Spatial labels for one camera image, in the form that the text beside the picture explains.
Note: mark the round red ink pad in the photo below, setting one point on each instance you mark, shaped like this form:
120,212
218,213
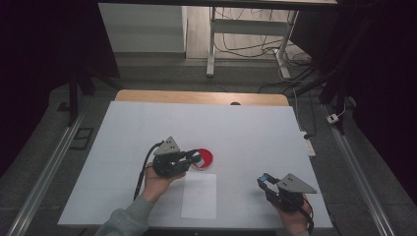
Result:
208,156

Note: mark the white paper sheet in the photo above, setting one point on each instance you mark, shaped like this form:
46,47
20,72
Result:
198,196

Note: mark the white-legged desk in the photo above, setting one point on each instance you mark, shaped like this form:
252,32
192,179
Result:
249,28

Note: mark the small white adapter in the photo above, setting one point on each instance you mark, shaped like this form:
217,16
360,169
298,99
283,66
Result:
332,118

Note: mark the large white table cover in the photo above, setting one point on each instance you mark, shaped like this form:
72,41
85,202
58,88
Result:
196,124

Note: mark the white cabinet panel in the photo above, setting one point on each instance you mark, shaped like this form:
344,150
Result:
141,29

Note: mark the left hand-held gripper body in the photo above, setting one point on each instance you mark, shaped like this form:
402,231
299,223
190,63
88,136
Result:
168,164

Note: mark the metal floor rail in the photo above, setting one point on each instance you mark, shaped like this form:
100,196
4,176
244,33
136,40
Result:
42,183
360,183

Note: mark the person's right hand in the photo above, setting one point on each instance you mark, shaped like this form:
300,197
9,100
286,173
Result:
293,221

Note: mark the black stand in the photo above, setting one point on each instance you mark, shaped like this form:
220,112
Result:
73,98
334,95

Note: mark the person's left hand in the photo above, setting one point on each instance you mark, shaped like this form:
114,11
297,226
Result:
155,187

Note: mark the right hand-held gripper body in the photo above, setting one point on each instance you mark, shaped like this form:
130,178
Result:
288,196

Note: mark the white power strip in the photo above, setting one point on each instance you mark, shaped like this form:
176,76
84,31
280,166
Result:
309,147

